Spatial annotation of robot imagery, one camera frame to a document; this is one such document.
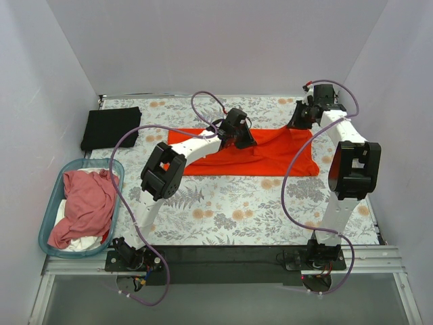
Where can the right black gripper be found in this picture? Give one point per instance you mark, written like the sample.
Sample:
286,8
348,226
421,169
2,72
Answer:
299,115

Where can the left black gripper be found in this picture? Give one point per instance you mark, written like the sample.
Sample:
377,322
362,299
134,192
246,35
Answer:
243,134

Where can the orange t-shirt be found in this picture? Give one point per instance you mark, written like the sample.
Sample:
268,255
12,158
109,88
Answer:
271,156

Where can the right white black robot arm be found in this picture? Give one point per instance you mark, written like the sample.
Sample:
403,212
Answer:
353,173

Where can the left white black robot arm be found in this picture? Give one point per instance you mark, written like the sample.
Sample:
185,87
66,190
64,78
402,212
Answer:
164,169

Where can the folded black t-shirt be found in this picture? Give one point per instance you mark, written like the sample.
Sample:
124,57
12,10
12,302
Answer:
105,128

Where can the pink t-shirt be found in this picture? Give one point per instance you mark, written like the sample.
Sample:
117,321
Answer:
90,199

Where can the translucent blue laundry basket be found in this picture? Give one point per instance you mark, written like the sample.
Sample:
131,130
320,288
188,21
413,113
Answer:
55,200

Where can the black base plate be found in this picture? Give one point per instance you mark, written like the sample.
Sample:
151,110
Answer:
221,264

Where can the aluminium frame rail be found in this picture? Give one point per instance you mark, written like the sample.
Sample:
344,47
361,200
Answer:
373,289

